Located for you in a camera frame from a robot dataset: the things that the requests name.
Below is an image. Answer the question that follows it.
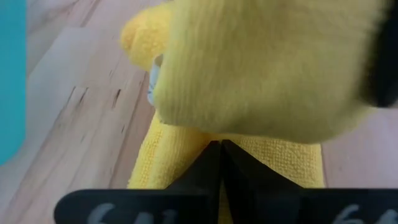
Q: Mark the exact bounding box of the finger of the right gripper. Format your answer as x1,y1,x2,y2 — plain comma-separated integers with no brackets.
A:
357,0,398,109

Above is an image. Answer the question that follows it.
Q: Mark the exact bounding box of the teal plastic bin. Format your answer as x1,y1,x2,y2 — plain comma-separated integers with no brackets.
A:
0,0,28,166

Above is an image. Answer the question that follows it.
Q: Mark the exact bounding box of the yellow microfiber towel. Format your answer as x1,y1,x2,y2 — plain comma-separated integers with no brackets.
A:
119,0,388,224

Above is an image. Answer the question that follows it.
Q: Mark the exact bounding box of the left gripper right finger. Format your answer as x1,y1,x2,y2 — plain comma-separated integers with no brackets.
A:
222,139,312,224

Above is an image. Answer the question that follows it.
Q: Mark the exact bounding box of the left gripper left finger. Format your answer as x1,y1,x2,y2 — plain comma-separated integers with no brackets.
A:
166,140,223,224

